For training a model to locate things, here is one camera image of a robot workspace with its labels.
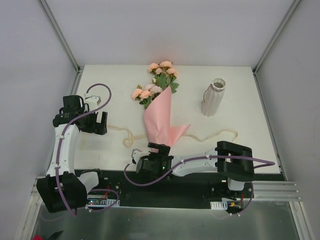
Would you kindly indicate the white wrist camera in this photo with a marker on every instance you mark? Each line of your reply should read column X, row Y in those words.
column 92, row 101
column 137, row 154

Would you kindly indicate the aluminium frame post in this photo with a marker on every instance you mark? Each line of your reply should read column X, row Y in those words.
column 276, row 35
column 59, row 34

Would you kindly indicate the left white cable duct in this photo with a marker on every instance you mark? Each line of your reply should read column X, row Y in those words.
column 110, row 202

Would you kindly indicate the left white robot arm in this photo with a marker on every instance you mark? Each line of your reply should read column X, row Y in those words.
column 61, row 189

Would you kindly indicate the white ribbed ceramic vase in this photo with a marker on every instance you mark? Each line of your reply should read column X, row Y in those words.
column 212, row 97

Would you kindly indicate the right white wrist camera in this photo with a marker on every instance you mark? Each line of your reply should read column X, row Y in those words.
column 137, row 154

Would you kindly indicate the left aluminium frame post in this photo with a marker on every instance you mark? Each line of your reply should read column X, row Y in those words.
column 59, row 34

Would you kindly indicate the pink rose stem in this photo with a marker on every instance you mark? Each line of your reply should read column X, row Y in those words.
column 164, row 75
column 146, row 95

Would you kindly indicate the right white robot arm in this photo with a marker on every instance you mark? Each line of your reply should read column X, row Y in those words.
column 227, row 159

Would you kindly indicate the white cable duct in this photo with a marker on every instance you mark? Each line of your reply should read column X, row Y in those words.
column 219, row 205
column 110, row 202

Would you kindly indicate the right aluminium frame post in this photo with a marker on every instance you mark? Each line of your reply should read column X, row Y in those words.
column 276, row 35

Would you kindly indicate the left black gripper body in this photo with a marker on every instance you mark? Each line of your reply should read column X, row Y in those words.
column 100, row 122

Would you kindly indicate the right white cable duct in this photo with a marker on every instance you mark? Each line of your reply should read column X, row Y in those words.
column 219, row 205

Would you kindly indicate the pink wrapping paper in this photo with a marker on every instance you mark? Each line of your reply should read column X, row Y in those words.
column 157, row 121

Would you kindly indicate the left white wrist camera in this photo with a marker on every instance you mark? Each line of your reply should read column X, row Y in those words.
column 92, row 101

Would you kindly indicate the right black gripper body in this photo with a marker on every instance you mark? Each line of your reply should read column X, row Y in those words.
column 160, row 152

